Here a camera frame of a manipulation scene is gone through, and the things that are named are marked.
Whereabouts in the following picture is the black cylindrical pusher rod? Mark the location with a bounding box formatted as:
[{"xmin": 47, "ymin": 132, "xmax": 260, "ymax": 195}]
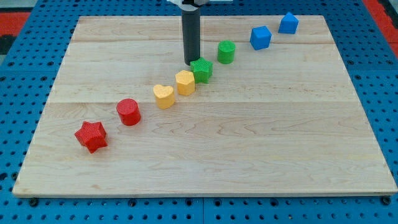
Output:
[{"xmin": 182, "ymin": 6, "xmax": 200, "ymax": 65}]

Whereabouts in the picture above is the green cylinder block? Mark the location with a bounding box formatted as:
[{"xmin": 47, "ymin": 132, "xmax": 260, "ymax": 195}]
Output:
[{"xmin": 217, "ymin": 40, "xmax": 236, "ymax": 64}]

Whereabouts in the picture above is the green star block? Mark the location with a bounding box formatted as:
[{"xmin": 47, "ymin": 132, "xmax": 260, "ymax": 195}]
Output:
[{"xmin": 190, "ymin": 57, "xmax": 213, "ymax": 83}]

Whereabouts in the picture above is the yellow hexagon block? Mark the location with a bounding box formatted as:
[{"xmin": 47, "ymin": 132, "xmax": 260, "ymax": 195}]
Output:
[{"xmin": 175, "ymin": 70, "xmax": 195, "ymax": 96}]

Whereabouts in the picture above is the blue cube block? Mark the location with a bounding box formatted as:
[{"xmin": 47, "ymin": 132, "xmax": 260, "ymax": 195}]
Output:
[{"xmin": 250, "ymin": 26, "xmax": 272, "ymax": 50}]

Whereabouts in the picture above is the yellow heart block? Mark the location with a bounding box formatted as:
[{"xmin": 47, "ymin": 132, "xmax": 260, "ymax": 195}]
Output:
[{"xmin": 153, "ymin": 85, "xmax": 175, "ymax": 110}]

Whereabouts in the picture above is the blue pentagon block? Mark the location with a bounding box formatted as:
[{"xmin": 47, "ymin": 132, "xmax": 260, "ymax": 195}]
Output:
[{"xmin": 278, "ymin": 12, "xmax": 299, "ymax": 34}]

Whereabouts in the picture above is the red cylinder block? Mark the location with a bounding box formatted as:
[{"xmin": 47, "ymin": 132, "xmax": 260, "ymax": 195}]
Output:
[{"xmin": 116, "ymin": 98, "xmax": 141, "ymax": 126}]

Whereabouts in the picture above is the light wooden board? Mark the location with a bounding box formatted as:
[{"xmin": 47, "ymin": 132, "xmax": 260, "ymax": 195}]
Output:
[{"xmin": 13, "ymin": 16, "xmax": 397, "ymax": 198}]

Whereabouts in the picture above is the red star block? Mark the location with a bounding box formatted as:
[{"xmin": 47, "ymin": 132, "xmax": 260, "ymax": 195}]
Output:
[{"xmin": 75, "ymin": 121, "xmax": 108, "ymax": 154}]

